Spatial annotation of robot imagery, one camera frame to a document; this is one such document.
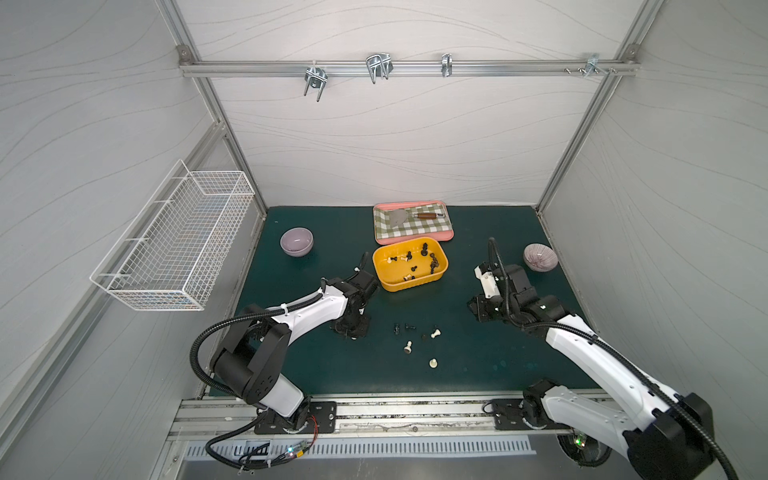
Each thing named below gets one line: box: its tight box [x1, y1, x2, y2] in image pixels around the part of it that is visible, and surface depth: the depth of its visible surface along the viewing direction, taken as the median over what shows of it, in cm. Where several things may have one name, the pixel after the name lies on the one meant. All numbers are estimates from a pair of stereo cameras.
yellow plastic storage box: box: [372, 238, 449, 292], surface depth 105 cm
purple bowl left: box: [280, 227, 314, 257], surface depth 106 cm
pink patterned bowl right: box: [523, 243, 559, 273], surface depth 105 cm
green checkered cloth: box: [374, 204, 453, 240], surface depth 117 cm
